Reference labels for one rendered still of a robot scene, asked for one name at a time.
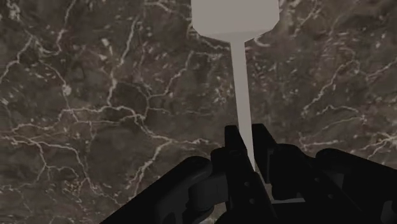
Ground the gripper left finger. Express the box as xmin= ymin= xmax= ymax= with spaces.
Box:
xmin=100 ymin=125 xmax=277 ymax=224

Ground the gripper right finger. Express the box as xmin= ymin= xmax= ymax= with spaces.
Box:
xmin=251 ymin=123 xmax=397 ymax=224

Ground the grey spatula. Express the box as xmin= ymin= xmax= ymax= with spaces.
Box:
xmin=191 ymin=0 xmax=280 ymax=171

